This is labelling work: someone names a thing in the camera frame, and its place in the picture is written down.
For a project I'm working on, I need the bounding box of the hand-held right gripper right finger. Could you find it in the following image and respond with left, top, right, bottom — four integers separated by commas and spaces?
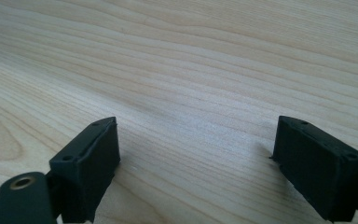
271, 115, 358, 223

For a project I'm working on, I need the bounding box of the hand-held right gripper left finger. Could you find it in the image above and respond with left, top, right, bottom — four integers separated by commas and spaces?
48, 116, 121, 224

